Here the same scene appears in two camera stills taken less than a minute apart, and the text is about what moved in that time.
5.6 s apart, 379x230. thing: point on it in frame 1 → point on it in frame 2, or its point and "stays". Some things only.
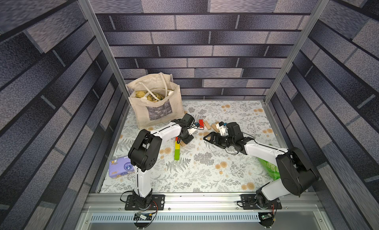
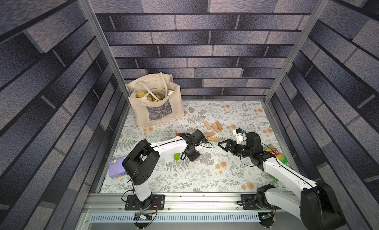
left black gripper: (188, 139) → (195, 157)
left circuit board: (138, 216) stays
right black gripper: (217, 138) → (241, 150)
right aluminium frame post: (298, 47) stays
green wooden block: (177, 154) stays
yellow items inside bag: (143, 94) stays
